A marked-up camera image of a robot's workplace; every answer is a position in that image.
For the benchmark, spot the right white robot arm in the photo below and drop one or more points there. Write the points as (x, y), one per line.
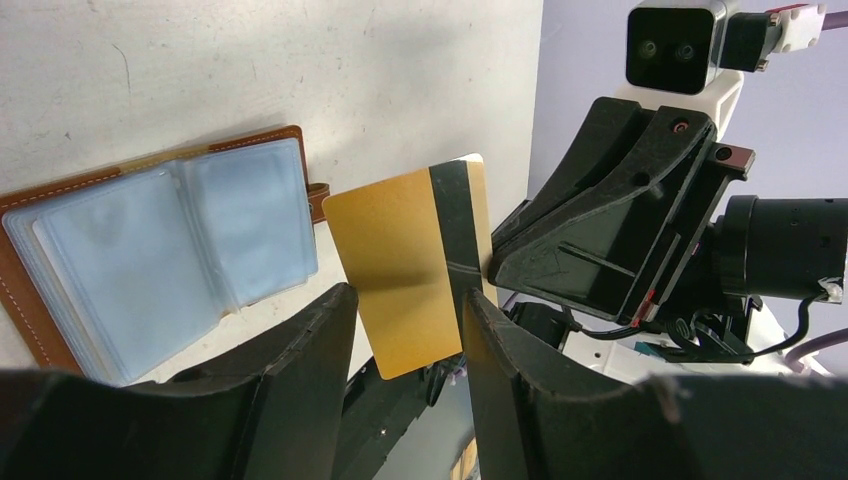
(627, 352)

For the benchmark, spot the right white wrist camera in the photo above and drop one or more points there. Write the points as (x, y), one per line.
(693, 55)

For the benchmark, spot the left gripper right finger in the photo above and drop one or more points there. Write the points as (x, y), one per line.
(541, 415)

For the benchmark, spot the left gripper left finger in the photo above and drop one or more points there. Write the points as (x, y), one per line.
(270, 408)

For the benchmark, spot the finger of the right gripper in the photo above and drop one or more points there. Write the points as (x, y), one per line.
(611, 231)

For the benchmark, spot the brown leather card holder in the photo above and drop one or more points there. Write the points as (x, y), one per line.
(112, 272)

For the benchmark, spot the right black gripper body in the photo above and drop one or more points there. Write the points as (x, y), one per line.
(785, 248)

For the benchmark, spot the gold card magnetic stripe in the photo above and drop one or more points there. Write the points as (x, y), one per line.
(413, 246)

